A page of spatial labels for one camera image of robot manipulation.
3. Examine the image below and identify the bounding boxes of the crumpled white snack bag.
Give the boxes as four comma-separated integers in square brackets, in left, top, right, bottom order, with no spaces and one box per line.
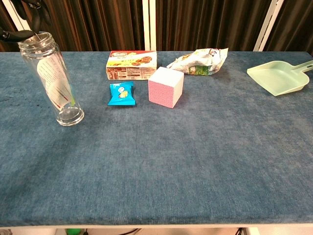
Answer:
[166,47,229,76]

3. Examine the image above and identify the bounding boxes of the blue table cloth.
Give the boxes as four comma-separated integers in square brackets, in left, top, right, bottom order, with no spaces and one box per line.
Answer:
[0,50,313,227]

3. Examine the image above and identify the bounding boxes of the mint green dustpan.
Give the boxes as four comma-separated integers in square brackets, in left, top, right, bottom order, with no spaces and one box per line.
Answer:
[246,60,313,97]

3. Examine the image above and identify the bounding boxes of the black cable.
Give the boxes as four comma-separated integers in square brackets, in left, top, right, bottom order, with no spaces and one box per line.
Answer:
[121,228,143,235]

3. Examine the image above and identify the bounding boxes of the pink white cube box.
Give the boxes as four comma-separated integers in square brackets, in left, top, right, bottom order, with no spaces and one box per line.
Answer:
[148,66,184,109]

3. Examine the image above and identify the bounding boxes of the transparent glass bottle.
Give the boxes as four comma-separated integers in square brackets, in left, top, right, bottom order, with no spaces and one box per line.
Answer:
[16,31,85,127]

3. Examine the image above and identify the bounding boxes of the round metal strainer lid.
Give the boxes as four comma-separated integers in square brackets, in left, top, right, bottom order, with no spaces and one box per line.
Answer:
[23,33,49,46]

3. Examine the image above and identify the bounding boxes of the dark brown curtain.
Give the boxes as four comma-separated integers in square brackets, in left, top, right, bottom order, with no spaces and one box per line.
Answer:
[0,0,313,52]

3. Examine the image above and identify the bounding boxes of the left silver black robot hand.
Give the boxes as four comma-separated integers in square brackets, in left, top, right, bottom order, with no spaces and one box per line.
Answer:
[0,0,51,42]

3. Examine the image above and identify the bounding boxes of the blue snack packet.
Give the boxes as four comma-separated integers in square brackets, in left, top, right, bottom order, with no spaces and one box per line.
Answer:
[107,82,137,107]

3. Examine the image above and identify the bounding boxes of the white frame post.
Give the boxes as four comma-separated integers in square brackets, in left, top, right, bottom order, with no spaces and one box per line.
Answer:
[142,0,157,51]
[253,0,285,51]
[2,0,32,37]

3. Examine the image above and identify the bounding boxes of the red yellow biscuit box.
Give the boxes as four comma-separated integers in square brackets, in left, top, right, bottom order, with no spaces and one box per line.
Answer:
[106,50,157,81]

